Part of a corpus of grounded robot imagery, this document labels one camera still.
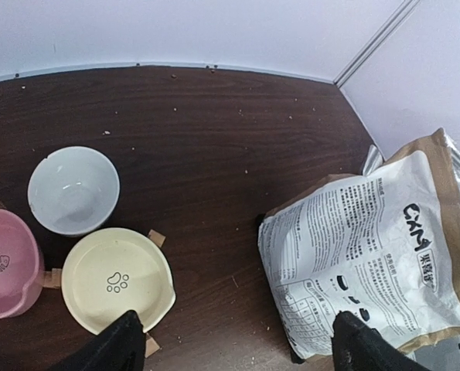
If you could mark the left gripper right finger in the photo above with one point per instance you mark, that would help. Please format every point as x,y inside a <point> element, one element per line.
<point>356,346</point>

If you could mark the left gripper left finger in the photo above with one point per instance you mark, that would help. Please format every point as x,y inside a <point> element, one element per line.
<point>121,346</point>

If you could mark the pet food bag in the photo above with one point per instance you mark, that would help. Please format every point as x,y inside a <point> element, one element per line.
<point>383,245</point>

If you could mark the cream pet bowl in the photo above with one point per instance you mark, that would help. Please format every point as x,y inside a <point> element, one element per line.
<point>112,271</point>

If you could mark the pink pet bowl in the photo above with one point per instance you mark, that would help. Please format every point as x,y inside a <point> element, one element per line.
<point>21,266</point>

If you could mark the white ceramic bowl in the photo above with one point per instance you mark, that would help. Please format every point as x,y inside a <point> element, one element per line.
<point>73,191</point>

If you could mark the right metal frame post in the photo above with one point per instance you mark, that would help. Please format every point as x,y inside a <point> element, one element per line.
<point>378,38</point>

